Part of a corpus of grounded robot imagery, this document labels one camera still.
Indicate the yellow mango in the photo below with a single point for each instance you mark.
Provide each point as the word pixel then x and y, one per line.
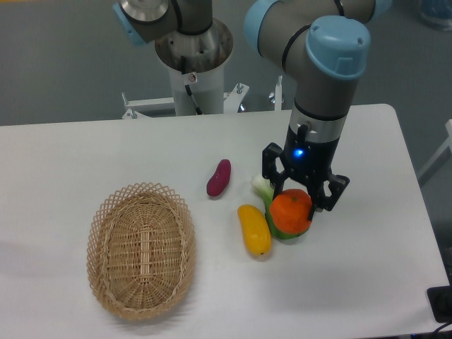
pixel 255 230

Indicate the woven wicker basket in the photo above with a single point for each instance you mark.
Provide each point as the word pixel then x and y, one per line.
pixel 141 253

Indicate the orange tangerine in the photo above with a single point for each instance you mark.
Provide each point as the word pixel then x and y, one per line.
pixel 289 211

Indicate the blue object in corner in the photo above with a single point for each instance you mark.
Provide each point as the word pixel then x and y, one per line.
pixel 435 13

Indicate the white furniture leg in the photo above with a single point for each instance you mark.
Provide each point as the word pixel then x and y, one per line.
pixel 439 158

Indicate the purple sweet potato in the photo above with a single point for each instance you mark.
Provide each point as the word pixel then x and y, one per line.
pixel 220 179

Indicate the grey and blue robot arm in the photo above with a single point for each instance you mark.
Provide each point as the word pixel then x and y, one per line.
pixel 322 45

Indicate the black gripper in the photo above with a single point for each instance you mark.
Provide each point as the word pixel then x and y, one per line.
pixel 309 164

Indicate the black device at edge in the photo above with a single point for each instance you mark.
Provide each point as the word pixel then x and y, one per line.
pixel 440 303

